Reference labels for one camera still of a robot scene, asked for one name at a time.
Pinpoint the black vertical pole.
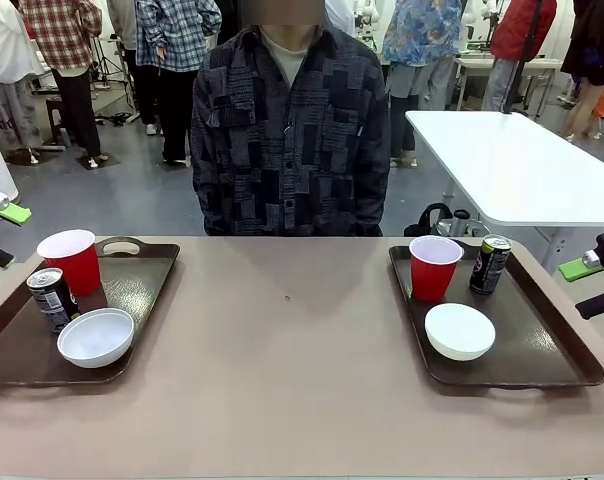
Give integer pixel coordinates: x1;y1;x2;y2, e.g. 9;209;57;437
501;0;544;115

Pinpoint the person in white shirt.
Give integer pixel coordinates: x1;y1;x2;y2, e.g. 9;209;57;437
0;0;46;164

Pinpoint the person in grey top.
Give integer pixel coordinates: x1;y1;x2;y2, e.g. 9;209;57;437
105;0;143;126

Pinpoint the beige background table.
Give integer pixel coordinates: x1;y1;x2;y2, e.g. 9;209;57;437
454;55;566;111

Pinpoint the person in red plaid shirt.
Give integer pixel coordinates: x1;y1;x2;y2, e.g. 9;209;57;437
19;0;106;169

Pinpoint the person in dark jacket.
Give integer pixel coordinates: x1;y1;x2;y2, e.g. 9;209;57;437
561;0;604;142

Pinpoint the person in patchwork dark shirt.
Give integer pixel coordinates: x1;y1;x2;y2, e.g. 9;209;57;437
190;22;391;237

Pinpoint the black can green top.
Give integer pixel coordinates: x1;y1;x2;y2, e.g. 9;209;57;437
469;233;513;296

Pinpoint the brown plastic serving tray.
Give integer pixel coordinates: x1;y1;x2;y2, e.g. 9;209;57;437
0;235;182;387
387;239;604;389

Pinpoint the person in red jacket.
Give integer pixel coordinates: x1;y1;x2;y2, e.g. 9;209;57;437
481;0;558;114

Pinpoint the white folding table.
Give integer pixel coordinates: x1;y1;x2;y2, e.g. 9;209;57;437
405;110;604;274

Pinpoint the black can white print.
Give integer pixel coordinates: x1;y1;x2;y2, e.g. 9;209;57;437
26;267;81;334

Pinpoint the black tripod stand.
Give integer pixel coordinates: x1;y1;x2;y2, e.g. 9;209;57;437
89;34;133;91

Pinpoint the red plastic cup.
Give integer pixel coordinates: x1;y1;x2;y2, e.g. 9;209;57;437
408;235;465;303
35;228;103;297

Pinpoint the white round bowl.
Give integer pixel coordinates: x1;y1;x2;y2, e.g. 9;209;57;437
56;307;135;370
424;302;497;362

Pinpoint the person in blue plaid shirt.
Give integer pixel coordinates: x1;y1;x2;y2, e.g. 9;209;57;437
131;0;223;166

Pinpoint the person in blue floral shirt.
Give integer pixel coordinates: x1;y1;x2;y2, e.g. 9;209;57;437
381;0;464;169

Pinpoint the black bag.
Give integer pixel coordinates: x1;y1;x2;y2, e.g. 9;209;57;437
403;202;456;238

